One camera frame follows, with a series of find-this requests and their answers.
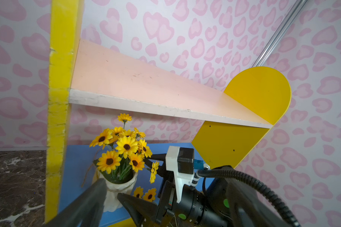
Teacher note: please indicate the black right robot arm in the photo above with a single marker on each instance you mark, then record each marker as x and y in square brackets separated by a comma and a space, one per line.
[212, 183]

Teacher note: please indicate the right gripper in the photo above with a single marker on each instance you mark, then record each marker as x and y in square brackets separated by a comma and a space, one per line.
[192, 211]

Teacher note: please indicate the yellow two-tier shelf unit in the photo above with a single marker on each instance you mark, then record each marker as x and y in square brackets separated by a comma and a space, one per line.
[81, 72]

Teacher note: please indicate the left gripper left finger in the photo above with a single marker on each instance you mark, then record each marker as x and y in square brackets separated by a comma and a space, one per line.
[85, 211]

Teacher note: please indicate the shelf sunflower pot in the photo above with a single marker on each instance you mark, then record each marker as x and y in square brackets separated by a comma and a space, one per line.
[124, 154]

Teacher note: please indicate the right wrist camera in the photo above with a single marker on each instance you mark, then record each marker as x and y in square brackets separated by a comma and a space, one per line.
[182, 162]

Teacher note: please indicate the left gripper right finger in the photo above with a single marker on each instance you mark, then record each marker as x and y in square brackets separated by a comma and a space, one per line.
[245, 208]

